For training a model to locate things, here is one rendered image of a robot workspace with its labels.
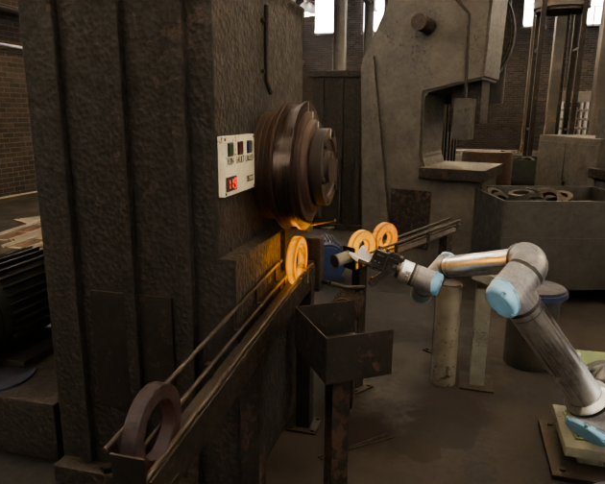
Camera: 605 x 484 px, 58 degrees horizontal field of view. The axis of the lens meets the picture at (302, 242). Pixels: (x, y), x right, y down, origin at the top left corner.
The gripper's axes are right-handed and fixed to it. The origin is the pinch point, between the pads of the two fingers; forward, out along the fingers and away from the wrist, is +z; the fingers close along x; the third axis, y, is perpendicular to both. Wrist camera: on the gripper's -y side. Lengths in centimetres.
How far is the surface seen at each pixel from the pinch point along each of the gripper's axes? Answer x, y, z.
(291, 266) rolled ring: 22.9, -5.6, 17.1
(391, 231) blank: -48.9, 3.7, -9.0
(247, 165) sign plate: 42, 28, 38
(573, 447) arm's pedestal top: 10, -34, -102
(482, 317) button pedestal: -51, -20, -64
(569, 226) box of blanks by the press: -193, 18, -113
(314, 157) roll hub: 26.8, 36.3, 20.6
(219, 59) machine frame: 58, 58, 49
